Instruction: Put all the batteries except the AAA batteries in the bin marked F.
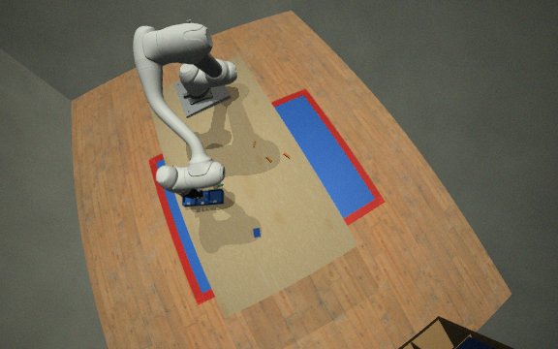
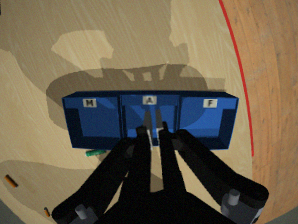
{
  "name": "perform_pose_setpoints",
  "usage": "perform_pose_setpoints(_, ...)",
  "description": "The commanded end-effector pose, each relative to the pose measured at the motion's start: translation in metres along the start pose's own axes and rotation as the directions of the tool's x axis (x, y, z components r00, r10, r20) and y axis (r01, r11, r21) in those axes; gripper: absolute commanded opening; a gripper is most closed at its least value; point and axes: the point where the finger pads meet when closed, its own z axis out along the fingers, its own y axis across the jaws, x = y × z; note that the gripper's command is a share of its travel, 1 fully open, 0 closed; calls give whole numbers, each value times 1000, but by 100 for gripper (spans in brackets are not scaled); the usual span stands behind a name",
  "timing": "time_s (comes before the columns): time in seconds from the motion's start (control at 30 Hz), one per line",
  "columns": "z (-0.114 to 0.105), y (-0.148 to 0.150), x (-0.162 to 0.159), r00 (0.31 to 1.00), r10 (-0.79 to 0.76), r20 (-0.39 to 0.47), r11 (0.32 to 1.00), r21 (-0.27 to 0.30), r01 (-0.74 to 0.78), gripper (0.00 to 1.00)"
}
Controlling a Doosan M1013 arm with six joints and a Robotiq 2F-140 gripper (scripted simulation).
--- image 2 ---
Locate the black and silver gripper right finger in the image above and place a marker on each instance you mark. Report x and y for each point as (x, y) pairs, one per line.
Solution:
(241, 199)

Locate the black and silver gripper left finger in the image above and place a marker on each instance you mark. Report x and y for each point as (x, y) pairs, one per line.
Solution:
(99, 189)

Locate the blue three-compartment bin rack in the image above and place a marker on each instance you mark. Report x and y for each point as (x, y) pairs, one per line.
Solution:
(207, 115)

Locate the small green battery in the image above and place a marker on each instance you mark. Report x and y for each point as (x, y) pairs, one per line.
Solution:
(94, 152)

